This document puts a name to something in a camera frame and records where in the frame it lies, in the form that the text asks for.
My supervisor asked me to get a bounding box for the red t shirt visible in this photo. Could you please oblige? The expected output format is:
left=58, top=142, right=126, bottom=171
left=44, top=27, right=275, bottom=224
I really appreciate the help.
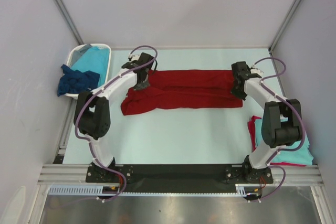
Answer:
left=121, top=70, right=243, bottom=115

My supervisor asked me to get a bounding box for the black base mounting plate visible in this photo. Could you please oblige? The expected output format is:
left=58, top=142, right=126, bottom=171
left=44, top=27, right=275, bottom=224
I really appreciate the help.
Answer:
left=86, top=164, right=274, bottom=188

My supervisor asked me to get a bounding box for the pink folded t shirt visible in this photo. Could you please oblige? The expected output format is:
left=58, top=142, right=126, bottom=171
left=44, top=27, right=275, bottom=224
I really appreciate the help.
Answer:
left=247, top=115, right=308, bottom=167

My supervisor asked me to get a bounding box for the turquoise t shirt in basket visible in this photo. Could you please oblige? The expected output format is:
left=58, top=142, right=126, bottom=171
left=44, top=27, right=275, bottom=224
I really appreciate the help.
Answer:
left=70, top=46, right=110, bottom=86

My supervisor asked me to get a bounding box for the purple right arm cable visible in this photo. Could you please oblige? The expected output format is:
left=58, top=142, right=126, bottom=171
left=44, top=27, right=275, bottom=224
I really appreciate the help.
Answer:
left=249, top=57, right=307, bottom=204

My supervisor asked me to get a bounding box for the white laundry basket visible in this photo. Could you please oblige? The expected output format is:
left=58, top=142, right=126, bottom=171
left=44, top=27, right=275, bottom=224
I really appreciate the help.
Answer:
left=57, top=44, right=111, bottom=99

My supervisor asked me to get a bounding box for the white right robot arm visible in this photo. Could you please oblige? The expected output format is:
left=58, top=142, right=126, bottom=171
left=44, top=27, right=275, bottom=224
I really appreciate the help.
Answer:
left=231, top=61, right=306, bottom=183

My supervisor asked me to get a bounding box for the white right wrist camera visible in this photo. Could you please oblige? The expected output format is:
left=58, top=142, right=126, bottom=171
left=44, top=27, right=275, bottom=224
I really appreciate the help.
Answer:
left=250, top=65, right=264, bottom=78

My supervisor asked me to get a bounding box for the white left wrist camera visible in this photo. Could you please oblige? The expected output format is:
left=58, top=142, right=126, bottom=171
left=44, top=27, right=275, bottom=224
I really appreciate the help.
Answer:
left=128, top=54, right=140, bottom=62

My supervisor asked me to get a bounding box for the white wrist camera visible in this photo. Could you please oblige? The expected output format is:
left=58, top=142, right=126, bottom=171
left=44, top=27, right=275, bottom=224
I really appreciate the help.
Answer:
left=128, top=54, right=140, bottom=62
left=250, top=65, right=264, bottom=78

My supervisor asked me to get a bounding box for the light blue folded t shirt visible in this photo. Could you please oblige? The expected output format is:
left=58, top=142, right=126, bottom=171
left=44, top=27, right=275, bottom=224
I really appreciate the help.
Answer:
left=256, top=118, right=314, bottom=166

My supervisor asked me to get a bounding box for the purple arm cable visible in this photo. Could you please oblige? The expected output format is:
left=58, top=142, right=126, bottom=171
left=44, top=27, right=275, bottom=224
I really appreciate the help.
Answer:
left=75, top=45, right=159, bottom=204
left=249, top=57, right=307, bottom=204

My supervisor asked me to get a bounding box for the aluminium frame rail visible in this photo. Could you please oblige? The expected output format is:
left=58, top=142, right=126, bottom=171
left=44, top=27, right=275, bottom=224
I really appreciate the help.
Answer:
left=37, top=164, right=324, bottom=186

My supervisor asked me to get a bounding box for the grey t shirt in basket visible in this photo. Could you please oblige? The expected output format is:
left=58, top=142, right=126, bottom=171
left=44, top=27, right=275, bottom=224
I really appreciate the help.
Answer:
left=71, top=44, right=92, bottom=65

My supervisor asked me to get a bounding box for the navy blue t shirt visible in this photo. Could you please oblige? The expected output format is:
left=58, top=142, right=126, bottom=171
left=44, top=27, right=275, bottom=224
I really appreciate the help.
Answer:
left=57, top=65, right=100, bottom=97

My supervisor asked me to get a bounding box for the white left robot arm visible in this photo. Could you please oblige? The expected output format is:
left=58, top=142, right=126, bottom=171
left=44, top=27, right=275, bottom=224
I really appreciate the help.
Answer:
left=73, top=52, right=157, bottom=182

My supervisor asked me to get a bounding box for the white slotted cable duct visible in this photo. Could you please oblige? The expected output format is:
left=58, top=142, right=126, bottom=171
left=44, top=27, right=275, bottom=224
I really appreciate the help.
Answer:
left=48, top=184, right=261, bottom=197

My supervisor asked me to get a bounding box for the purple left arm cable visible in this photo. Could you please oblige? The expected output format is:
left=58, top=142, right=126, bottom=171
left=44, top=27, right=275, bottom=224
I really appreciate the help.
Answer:
left=75, top=45, right=159, bottom=204

